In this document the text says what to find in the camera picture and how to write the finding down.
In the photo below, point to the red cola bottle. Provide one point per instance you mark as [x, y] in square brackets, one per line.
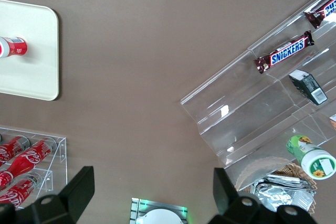
[19, 191]
[14, 149]
[34, 155]

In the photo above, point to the red white yogurt cup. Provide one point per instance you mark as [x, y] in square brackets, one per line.
[14, 47]

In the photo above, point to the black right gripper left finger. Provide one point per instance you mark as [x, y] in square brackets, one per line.
[60, 205]

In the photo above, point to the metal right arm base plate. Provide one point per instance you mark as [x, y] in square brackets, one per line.
[136, 205]

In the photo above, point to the white printed carton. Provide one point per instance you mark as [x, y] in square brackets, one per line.
[333, 121]

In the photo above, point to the silver foil packets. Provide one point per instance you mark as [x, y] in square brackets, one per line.
[283, 192]

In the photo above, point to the small dark green box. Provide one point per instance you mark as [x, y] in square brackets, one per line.
[308, 86]

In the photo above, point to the light wicker basket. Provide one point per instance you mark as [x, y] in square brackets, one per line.
[291, 169]

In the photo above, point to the clear acrylic bottle rack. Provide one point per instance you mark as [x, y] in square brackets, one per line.
[61, 155]

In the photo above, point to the Snickers chocolate bar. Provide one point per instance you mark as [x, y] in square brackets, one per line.
[284, 52]
[321, 11]

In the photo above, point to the green white drink bottle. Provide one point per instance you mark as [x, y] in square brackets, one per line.
[312, 158]

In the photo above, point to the beige plastic tray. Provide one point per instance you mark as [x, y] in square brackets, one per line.
[31, 77]

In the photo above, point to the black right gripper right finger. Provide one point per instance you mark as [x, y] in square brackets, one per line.
[236, 208]

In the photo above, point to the clear acrylic stepped display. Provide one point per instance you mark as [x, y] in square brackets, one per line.
[249, 116]

